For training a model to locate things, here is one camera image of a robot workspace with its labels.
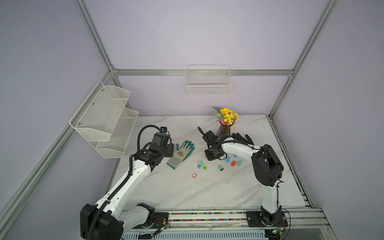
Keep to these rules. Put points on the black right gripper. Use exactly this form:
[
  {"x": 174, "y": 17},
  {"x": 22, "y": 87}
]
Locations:
[{"x": 209, "y": 157}]

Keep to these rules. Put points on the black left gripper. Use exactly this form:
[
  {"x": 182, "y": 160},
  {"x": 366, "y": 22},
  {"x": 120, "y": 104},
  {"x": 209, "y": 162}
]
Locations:
[{"x": 169, "y": 150}]

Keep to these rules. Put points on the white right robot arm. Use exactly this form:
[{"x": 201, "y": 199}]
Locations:
[{"x": 267, "y": 167}]

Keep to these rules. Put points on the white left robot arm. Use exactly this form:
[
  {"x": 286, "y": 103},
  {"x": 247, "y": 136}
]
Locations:
[{"x": 106, "y": 219}]

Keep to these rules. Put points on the dark glass flower vase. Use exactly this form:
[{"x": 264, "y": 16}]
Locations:
[{"x": 224, "y": 130}]

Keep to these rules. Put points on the green grey work glove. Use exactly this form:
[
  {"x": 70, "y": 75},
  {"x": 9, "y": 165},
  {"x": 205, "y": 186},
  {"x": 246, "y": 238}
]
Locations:
[{"x": 181, "y": 153}]

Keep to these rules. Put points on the black yellow work glove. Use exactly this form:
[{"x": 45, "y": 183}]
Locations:
[{"x": 246, "y": 138}]

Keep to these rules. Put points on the yellow artificial flower bouquet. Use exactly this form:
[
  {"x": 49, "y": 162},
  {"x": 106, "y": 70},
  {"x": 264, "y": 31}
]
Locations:
[{"x": 226, "y": 116}]

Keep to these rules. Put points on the white two-tier mesh shelf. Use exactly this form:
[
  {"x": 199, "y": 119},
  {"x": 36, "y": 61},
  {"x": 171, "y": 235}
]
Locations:
[{"x": 105, "y": 121}]

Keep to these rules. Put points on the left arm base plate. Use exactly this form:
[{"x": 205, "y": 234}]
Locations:
[{"x": 159, "y": 220}]

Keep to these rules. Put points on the white wire wall basket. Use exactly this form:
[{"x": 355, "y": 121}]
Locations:
[{"x": 209, "y": 80}]

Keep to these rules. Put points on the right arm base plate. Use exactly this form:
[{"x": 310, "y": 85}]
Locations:
[{"x": 266, "y": 219}]

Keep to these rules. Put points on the aluminium front rail frame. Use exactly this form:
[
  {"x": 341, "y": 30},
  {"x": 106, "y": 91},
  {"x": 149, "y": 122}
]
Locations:
[{"x": 305, "y": 223}]

